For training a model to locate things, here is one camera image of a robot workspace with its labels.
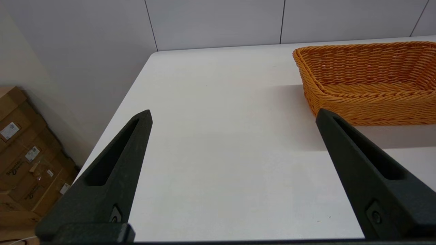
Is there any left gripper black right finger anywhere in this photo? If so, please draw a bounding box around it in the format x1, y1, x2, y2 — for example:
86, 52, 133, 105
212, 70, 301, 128
315, 108, 436, 239

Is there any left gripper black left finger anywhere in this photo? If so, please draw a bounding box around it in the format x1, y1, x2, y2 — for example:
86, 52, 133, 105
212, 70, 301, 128
34, 110, 153, 244

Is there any orange wicker basket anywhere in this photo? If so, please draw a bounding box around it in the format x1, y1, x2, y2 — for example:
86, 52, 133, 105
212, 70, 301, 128
292, 41, 436, 127

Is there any brown cardboard box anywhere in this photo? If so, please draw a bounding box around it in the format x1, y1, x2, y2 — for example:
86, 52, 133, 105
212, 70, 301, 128
0, 86, 28, 121
0, 128, 64, 191
10, 153, 79, 218
0, 191, 43, 228
0, 102, 48, 153

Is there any thin white floor cable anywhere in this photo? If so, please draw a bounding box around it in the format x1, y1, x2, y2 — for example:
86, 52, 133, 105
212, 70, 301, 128
0, 236, 28, 245

